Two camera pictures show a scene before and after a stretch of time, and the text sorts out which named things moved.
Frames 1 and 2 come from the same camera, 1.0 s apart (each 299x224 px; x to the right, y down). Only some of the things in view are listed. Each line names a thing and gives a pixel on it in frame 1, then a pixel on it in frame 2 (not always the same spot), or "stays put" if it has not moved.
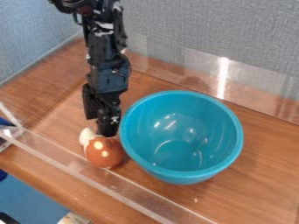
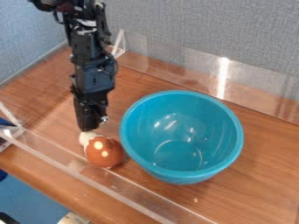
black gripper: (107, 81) -> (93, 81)
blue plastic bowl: (183, 135) stays put
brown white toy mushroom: (105, 150) stays put
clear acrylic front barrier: (44, 155) stays put
